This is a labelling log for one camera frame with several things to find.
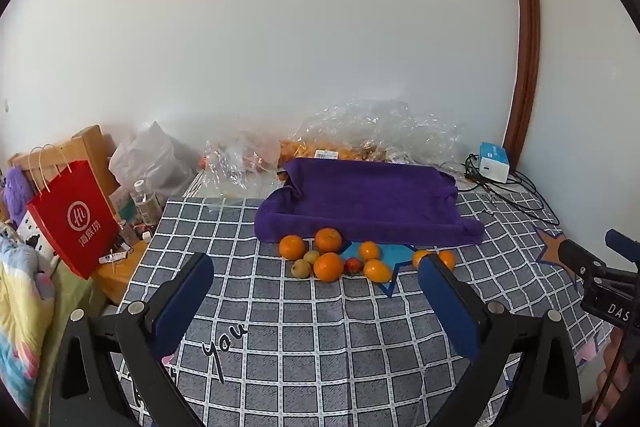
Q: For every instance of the grey checked tablecloth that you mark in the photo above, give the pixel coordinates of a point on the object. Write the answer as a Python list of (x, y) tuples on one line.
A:
[(300, 332)]

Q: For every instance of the purple towel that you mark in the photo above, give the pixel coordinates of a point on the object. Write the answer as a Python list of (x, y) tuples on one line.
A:
[(370, 202)]

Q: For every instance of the person's right hand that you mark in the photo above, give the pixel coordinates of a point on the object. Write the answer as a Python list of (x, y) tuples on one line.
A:
[(617, 372)]

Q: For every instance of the red paper bag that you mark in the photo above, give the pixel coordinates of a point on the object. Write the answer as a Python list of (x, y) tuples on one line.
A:
[(75, 227)]

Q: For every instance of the wooden side table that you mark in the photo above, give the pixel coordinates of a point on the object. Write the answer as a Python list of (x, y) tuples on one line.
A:
[(120, 277)]

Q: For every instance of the oblong orange citrus fruit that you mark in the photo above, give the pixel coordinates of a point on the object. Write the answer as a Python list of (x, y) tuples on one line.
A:
[(377, 270)]

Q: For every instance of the small green fruit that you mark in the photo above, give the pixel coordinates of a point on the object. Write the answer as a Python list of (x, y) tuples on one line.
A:
[(312, 257), (300, 268)]

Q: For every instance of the colourful patterned blanket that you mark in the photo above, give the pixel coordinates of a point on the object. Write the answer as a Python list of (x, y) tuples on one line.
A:
[(20, 307)]

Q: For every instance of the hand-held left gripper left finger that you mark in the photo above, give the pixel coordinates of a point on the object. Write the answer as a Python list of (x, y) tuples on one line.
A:
[(180, 302)]

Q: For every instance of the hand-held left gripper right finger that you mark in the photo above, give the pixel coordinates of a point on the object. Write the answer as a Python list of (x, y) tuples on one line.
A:
[(445, 302)]

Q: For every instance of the round orange mandarin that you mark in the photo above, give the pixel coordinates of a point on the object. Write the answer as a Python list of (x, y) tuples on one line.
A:
[(292, 247), (369, 251), (446, 259), (418, 256), (328, 239), (328, 267)]

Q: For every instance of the clear plastic bag with fruit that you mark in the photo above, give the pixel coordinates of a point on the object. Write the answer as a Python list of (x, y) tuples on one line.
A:
[(235, 167)]

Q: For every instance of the clear plastic bottle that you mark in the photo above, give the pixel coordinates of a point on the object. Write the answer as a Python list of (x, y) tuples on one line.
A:
[(145, 204)]

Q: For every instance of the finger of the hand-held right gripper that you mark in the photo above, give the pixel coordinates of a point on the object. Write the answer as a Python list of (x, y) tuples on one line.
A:
[(575, 254), (622, 243)]

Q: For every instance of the white plastic bag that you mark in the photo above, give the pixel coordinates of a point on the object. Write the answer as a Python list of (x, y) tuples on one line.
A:
[(150, 157)]

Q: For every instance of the labelled clear bag of oranges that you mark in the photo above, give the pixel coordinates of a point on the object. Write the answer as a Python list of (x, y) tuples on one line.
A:
[(310, 152)]

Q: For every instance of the wooden chair frame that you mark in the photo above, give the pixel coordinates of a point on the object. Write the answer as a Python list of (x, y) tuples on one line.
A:
[(92, 139)]

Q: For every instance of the large crumpled clear plastic bag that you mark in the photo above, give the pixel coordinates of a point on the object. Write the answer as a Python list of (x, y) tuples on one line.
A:
[(400, 127)]

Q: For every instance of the small red fruit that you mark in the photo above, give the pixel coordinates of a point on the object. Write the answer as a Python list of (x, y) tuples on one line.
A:
[(353, 265)]

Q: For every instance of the brown wooden door frame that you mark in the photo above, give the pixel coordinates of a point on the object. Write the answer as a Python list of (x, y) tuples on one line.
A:
[(525, 57)]

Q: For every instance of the white dotted bag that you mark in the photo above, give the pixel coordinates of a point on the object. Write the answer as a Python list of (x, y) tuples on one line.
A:
[(35, 237)]

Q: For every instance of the purple plush cloth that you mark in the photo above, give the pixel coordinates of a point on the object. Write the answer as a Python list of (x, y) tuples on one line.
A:
[(15, 192)]

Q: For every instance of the white and blue box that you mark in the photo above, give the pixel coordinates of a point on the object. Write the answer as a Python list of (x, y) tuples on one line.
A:
[(492, 167)]

